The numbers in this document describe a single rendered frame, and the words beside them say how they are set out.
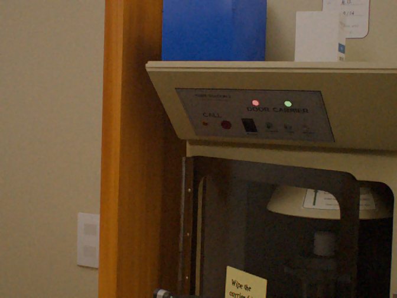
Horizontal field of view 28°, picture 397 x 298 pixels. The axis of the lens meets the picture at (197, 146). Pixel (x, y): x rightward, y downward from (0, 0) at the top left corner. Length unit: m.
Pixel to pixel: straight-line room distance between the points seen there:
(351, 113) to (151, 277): 0.40
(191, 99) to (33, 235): 0.90
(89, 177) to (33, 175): 0.15
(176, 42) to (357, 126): 0.24
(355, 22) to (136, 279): 0.45
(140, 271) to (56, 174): 0.69
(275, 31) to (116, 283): 0.39
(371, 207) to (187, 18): 0.34
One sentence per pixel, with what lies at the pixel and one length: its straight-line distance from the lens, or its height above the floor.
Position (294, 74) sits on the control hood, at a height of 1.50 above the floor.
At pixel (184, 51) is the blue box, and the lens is 0.98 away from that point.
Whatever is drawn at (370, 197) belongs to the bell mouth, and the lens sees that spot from 1.06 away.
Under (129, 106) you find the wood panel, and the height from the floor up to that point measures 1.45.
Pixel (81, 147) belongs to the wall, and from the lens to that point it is 1.73.
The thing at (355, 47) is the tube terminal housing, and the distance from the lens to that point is 1.01.
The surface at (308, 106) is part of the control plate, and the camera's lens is 0.94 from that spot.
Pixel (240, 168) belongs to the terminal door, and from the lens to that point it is 0.99.
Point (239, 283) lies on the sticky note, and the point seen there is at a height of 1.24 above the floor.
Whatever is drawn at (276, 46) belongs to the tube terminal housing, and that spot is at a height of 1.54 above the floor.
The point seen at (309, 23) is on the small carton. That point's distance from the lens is 0.94.
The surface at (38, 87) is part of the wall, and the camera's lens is 1.80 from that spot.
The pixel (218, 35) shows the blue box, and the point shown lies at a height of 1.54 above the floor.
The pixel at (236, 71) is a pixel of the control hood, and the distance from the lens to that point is 0.94.
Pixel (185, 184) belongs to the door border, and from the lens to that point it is 1.09.
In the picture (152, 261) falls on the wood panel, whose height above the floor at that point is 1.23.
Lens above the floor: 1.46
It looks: 3 degrees down
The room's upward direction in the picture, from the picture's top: 2 degrees clockwise
